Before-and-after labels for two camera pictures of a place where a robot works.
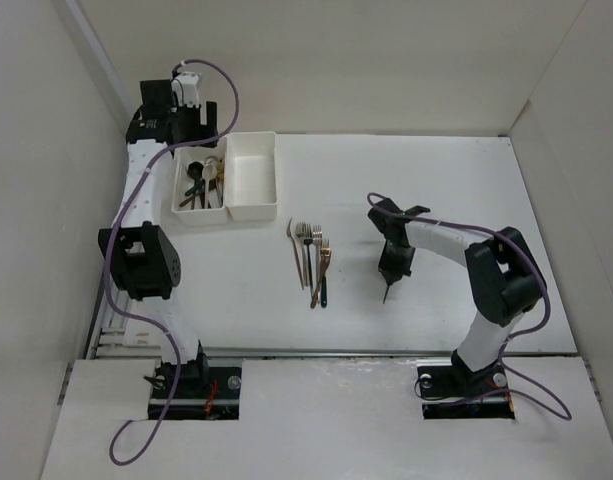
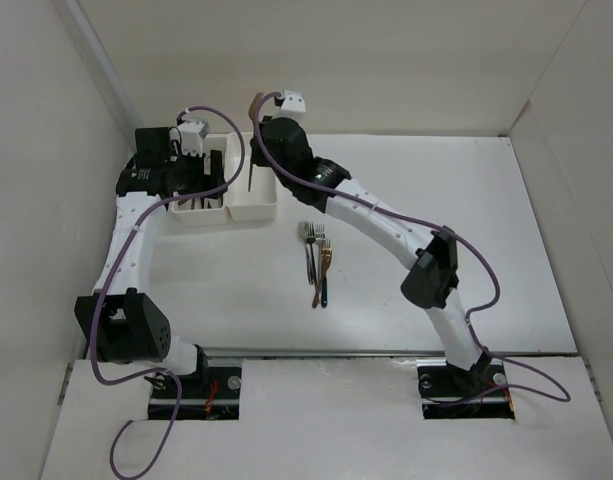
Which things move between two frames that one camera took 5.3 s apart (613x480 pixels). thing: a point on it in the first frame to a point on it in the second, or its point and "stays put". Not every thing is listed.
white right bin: [250, 175] stays put
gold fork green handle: [325, 254] stays put
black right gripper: [393, 271] to [257, 156]
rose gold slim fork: [297, 254] to [252, 120]
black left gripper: [202, 132] to [203, 181]
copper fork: [325, 255] stays put
